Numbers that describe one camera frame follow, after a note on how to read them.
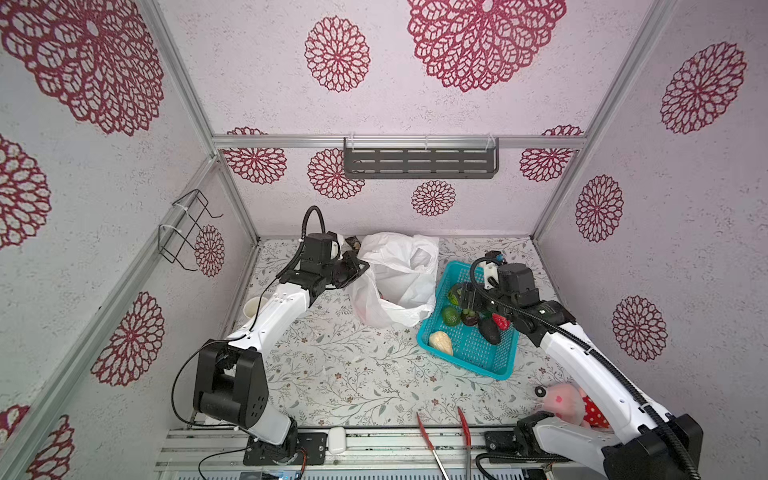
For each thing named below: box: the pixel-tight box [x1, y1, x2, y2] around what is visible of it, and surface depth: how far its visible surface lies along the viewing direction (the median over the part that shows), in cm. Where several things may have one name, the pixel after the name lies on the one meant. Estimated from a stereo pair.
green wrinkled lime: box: [442, 306, 461, 328], surface depth 94 cm
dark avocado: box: [478, 318, 501, 345], surface depth 92 cm
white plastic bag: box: [350, 232, 440, 327], surface depth 91 cm
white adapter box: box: [328, 426, 347, 454], surface depth 76 cm
